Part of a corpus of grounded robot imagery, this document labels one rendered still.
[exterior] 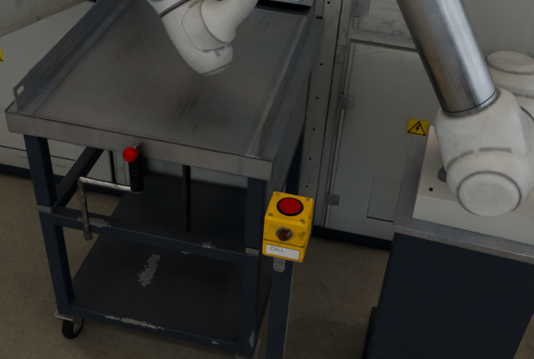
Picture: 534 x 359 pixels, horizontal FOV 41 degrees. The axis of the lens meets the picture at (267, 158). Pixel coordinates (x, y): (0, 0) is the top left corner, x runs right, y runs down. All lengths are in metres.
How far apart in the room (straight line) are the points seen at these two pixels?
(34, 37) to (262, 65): 0.88
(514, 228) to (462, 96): 0.39
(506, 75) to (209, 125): 0.64
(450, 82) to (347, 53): 0.88
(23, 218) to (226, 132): 1.26
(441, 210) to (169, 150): 0.60
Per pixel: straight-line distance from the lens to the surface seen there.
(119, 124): 1.61
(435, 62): 1.25
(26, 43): 2.45
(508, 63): 1.48
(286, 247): 1.33
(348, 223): 2.47
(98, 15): 2.00
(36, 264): 2.50
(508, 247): 1.57
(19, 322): 2.35
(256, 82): 1.75
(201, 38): 1.51
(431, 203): 1.53
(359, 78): 2.12
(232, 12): 1.49
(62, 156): 2.67
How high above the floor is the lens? 1.78
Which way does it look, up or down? 38 degrees down
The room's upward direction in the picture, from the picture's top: 4 degrees clockwise
